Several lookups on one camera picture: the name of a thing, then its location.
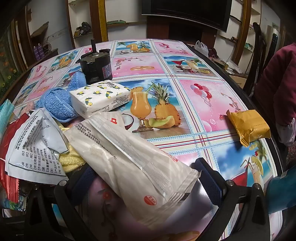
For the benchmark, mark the dark wooden chair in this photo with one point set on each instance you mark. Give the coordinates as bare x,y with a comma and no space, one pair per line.
256,46

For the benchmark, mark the flower wall mural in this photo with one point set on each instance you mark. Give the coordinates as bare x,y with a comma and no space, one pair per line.
7,69

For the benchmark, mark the green flat shelf object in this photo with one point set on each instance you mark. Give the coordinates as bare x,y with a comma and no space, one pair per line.
115,22

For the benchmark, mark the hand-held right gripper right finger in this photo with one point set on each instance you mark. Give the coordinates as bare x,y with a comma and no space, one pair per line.
209,178

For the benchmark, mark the yellow snack packet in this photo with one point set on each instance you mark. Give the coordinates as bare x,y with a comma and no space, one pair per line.
249,125

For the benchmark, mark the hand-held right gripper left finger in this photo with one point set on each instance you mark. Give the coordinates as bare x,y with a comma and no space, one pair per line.
85,176

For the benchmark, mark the blue garment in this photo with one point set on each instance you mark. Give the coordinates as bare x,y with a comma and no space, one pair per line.
282,192

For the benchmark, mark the black flat television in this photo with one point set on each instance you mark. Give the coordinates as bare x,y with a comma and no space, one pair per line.
185,11

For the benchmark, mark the black electric motor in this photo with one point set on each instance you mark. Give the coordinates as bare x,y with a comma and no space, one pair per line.
97,67

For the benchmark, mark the purple bottle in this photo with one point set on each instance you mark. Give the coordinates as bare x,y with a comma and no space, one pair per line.
41,51
35,52

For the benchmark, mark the large white plastic packet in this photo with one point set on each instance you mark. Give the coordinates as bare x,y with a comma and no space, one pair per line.
129,157

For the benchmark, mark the teal packet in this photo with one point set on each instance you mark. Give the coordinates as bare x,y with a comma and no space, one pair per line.
5,115

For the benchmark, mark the dark tool pile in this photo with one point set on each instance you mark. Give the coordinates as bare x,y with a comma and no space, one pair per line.
82,29

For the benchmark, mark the blue fluffy towel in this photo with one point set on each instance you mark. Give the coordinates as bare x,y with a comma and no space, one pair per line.
55,104

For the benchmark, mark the pale yellow cloth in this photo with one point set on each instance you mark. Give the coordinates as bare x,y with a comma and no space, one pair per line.
69,160

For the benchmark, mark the white plastic bag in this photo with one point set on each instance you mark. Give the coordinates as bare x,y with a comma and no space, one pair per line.
201,48

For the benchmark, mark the lemon print tissue pack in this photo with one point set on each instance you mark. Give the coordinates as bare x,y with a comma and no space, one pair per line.
99,97

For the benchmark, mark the wooden side cabinet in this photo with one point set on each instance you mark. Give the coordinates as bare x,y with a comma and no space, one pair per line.
50,55

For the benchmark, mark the white printed medicine sachet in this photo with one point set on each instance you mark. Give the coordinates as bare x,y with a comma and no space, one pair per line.
30,150

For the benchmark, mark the person in maroon sleeve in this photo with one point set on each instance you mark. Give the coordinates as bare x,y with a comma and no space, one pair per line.
279,81

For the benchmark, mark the red packet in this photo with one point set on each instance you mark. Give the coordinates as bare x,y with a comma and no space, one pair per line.
8,182

